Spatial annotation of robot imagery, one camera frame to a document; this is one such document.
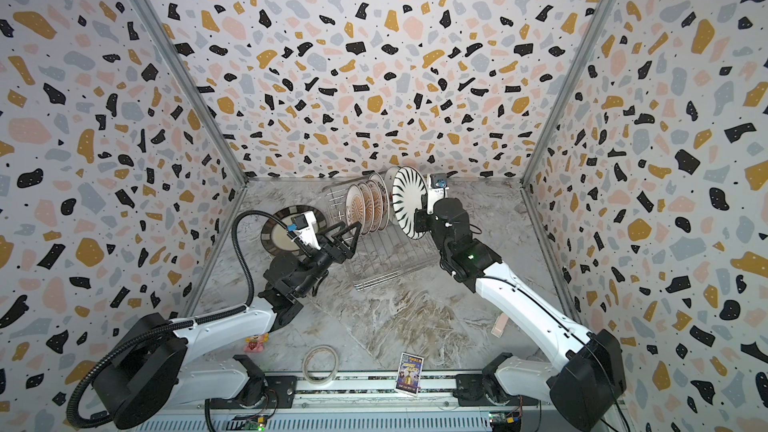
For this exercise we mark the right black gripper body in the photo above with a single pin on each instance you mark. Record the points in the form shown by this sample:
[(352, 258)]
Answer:
[(437, 209)]

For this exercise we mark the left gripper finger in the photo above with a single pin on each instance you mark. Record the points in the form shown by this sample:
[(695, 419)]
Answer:
[(334, 236), (348, 239)]

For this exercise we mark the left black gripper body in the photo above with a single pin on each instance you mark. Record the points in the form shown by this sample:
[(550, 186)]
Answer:
[(315, 265)]

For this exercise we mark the black white striped plate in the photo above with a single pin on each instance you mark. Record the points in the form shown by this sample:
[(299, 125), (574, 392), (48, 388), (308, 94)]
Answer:
[(408, 189)]

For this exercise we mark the brown rimmed cream plate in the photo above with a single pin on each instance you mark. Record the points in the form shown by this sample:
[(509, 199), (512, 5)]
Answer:
[(274, 238)]

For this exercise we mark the watermelon pattern plate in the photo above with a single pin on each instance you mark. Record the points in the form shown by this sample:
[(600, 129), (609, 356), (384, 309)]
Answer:
[(389, 178)]

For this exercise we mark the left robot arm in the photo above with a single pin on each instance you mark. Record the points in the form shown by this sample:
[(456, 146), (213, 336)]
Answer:
[(149, 368)]

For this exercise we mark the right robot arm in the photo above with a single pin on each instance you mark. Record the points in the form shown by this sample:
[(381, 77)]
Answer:
[(583, 375)]

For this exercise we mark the orange sunburst plate front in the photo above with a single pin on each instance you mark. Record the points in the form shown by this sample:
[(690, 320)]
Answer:
[(355, 207)]

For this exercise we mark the orange sunburst plate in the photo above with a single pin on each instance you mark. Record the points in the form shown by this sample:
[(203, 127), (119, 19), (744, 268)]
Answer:
[(355, 207), (369, 206), (378, 205), (385, 216)]

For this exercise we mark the pink toy figure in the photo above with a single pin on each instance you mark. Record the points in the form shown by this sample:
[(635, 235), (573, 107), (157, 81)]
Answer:
[(256, 343)]

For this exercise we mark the pink eraser block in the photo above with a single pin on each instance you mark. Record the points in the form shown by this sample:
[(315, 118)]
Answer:
[(499, 326)]

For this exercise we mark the purple card box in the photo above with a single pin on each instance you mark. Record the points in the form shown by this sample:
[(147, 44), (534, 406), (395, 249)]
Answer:
[(409, 374)]

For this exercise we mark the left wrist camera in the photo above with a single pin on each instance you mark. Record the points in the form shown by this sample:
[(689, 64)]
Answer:
[(301, 231)]

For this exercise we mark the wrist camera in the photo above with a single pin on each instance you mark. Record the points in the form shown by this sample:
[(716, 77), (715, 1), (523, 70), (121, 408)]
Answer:
[(437, 186), (301, 231)]

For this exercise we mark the wire dish rack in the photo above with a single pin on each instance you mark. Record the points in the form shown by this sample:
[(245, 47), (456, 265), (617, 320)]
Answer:
[(381, 256)]

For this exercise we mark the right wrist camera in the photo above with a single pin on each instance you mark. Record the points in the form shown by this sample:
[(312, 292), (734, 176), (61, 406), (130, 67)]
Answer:
[(437, 186)]

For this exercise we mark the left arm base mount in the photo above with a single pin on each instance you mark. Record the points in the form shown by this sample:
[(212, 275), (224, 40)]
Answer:
[(260, 393)]

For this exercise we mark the aluminium front rail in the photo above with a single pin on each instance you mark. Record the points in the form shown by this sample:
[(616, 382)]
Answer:
[(367, 401)]

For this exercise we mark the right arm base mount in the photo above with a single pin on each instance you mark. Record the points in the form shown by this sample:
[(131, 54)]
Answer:
[(483, 389)]

